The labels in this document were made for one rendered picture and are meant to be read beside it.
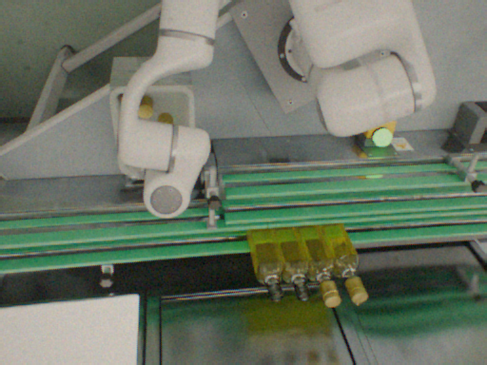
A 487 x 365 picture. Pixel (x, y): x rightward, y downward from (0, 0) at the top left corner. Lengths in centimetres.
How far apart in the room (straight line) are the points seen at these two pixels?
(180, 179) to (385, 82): 34
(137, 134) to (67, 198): 49
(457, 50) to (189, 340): 92
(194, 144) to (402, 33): 34
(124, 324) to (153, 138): 53
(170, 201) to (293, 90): 40
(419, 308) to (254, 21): 80
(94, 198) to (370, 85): 71
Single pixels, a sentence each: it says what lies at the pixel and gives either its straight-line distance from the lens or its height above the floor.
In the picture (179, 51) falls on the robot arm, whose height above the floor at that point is 108.
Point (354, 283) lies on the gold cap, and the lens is 103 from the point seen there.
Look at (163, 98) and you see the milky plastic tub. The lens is 108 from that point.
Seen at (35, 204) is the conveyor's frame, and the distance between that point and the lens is 117.
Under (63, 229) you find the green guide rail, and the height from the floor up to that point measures 93.
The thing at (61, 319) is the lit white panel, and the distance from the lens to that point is 116.
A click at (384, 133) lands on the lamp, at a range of 117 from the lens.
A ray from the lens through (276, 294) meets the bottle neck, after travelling 98.
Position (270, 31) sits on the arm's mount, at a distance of 96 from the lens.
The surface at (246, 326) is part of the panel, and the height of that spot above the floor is 111.
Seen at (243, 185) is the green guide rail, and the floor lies 93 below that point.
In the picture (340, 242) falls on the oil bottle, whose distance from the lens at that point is 109.
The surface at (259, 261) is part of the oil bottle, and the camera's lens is 101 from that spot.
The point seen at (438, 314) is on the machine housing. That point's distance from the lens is 129.
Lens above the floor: 174
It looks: 52 degrees down
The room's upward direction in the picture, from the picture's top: 165 degrees clockwise
